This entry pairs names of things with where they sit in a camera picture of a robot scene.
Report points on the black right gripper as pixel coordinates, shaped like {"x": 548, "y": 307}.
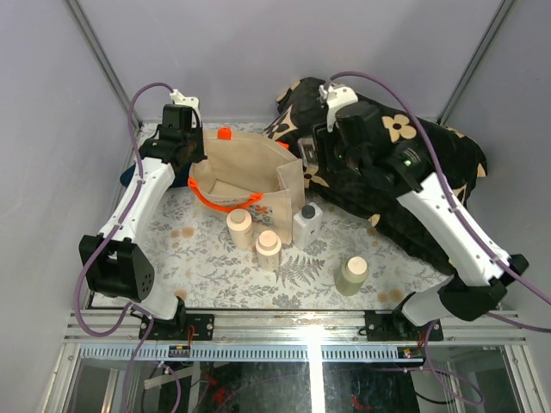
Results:
{"x": 322, "y": 140}

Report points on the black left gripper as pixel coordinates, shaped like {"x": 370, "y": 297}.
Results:
{"x": 200, "y": 155}

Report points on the beige canvas tote bag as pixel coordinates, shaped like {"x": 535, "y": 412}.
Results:
{"x": 251, "y": 172}

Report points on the white square bottle black cap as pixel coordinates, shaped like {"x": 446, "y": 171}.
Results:
{"x": 307, "y": 225}

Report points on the short beige cylindrical bottle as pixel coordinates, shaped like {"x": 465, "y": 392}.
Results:
{"x": 268, "y": 248}

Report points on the green cylindrical bottle beige cap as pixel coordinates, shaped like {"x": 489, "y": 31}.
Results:
{"x": 350, "y": 277}

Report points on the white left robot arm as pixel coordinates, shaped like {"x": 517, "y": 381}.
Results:
{"x": 116, "y": 266}

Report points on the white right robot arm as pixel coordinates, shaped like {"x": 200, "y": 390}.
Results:
{"x": 481, "y": 271}

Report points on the dark blue cloth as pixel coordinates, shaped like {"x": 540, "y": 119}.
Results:
{"x": 128, "y": 175}

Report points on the black floral plush blanket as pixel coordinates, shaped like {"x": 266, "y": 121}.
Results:
{"x": 460, "y": 158}

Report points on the floral patterned table mat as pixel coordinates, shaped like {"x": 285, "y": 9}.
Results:
{"x": 194, "y": 257}

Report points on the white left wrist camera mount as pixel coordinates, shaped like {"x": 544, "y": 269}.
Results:
{"x": 179, "y": 98}

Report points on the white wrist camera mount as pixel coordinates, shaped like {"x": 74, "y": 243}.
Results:
{"x": 334, "y": 97}
{"x": 179, "y": 98}

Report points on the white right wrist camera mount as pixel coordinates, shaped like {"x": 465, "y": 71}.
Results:
{"x": 334, "y": 97}

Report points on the aluminium front rail frame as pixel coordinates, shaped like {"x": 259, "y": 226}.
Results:
{"x": 254, "y": 335}

